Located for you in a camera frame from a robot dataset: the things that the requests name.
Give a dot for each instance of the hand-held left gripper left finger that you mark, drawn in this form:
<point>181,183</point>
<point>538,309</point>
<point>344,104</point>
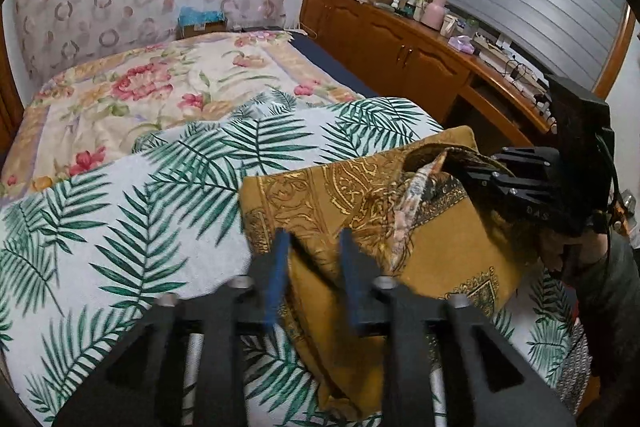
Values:
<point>275,277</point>

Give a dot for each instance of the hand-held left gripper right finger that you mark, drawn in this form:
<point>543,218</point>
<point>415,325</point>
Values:
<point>350,277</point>

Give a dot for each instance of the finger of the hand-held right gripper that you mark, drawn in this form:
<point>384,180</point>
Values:
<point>525,157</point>
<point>505,184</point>

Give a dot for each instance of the golden brown patterned shirt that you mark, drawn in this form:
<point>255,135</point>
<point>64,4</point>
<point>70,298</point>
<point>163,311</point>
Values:
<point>450,247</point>

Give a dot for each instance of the person's right forearm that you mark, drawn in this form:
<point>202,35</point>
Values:
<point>615,297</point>

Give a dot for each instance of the person's right hand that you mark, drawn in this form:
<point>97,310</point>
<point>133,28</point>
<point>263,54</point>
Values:
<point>550,252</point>

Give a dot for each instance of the white power strip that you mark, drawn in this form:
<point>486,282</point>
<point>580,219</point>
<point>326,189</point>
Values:
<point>522,79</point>

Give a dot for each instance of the purple tissue box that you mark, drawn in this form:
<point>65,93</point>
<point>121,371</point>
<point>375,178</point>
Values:
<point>461,44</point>

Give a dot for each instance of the green leaf print blanket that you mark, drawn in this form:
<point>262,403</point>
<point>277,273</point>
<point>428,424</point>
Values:
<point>150,207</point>

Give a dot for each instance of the white mug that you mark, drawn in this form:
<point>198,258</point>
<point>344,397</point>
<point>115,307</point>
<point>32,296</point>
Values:
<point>448,27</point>

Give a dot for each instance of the pink thermos jug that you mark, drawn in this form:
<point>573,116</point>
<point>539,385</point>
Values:
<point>434,13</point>

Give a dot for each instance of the wooden sideboard cabinet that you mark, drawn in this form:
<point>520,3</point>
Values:
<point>380,37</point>

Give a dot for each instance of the grey patterned cloth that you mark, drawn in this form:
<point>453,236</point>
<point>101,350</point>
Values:
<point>575,367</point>

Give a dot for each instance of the floral blanket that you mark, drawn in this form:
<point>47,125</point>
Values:
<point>175,77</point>

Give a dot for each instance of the small cardboard box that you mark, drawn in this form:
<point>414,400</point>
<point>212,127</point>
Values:
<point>202,31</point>

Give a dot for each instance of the brown louvred wooden wardrobe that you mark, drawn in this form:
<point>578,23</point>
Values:
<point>7,107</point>

